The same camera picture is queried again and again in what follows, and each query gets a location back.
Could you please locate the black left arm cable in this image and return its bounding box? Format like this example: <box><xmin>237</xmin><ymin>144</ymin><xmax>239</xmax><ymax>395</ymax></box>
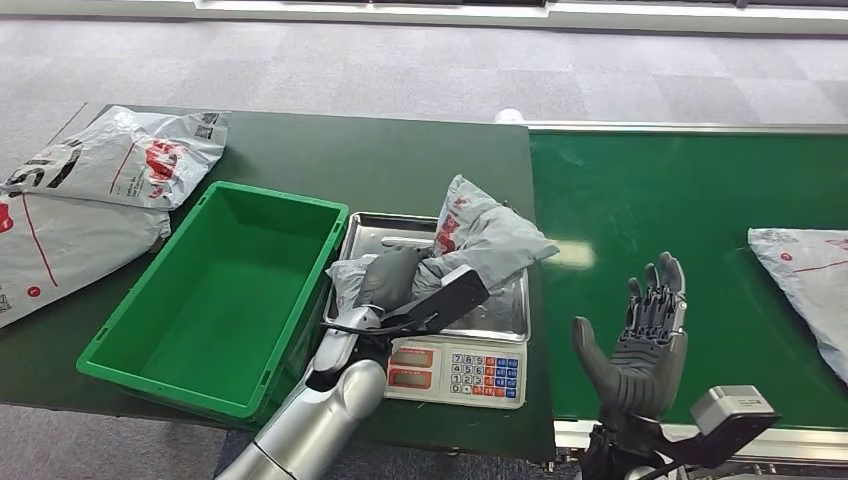
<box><xmin>320</xmin><ymin>320</ymin><xmax>415</xmax><ymax>338</ymax></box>

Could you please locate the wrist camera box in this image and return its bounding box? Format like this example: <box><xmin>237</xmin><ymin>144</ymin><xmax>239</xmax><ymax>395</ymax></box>
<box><xmin>661</xmin><ymin>385</ymin><xmax>780</xmax><ymax>472</ymax></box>
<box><xmin>380</xmin><ymin>264</ymin><xmax>492</xmax><ymax>335</ymax></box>

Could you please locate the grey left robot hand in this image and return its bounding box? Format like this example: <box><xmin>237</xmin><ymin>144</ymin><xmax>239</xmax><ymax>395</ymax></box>
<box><xmin>356</xmin><ymin>245</ymin><xmax>435</xmax><ymax>314</ymax></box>

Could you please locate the green plastic basket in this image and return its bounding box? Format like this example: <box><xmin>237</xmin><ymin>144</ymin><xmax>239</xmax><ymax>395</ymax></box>
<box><xmin>76</xmin><ymin>180</ymin><xmax>350</xmax><ymax>429</ymax></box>

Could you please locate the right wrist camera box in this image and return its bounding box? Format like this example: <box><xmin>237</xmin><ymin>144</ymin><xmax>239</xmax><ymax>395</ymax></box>
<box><xmin>661</xmin><ymin>385</ymin><xmax>780</xmax><ymax>472</ymax></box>

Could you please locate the large white red-lined package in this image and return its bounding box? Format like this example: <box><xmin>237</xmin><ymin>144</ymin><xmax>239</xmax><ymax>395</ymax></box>
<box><xmin>0</xmin><ymin>188</ymin><xmax>172</xmax><ymax>330</ymax></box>

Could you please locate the small grey package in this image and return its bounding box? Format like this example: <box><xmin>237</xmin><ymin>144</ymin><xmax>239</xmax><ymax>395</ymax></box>
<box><xmin>325</xmin><ymin>174</ymin><xmax>561</xmax><ymax>314</ymax></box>

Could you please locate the green conveyor belt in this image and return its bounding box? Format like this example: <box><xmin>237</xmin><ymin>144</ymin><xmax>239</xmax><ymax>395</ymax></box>
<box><xmin>528</xmin><ymin>131</ymin><xmax>848</xmax><ymax>432</ymax></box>

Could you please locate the flat grey red-lined package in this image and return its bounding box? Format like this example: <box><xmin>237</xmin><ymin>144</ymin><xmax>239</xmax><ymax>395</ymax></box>
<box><xmin>747</xmin><ymin>227</ymin><xmax>848</xmax><ymax>387</ymax></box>

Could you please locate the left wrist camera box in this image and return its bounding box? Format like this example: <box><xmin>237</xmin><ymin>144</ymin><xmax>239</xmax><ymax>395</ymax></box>
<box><xmin>380</xmin><ymin>264</ymin><xmax>492</xmax><ymax>335</ymax></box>

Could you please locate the white black-red printed package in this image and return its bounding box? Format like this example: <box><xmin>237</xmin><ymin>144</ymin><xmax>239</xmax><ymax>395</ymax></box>
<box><xmin>2</xmin><ymin>105</ymin><xmax>231</xmax><ymax>212</ymax></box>

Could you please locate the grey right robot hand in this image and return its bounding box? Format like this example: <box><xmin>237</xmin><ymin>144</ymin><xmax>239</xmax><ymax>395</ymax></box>
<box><xmin>572</xmin><ymin>250</ymin><xmax>690</xmax><ymax>427</ymax></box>

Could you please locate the white electronic weighing scale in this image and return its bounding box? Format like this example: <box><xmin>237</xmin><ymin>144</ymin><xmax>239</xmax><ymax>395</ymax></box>
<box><xmin>322</xmin><ymin>211</ymin><xmax>531</xmax><ymax>411</ymax></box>

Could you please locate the silver conveyor side rail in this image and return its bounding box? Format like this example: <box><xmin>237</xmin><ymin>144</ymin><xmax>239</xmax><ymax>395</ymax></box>
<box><xmin>553</xmin><ymin>419</ymin><xmax>848</xmax><ymax>466</ymax></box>
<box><xmin>523</xmin><ymin>120</ymin><xmax>848</xmax><ymax>136</ymax></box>

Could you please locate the white window ledge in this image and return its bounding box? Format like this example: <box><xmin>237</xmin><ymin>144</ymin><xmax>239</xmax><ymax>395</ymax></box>
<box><xmin>0</xmin><ymin>0</ymin><xmax>848</xmax><ymax>36</ymax></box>

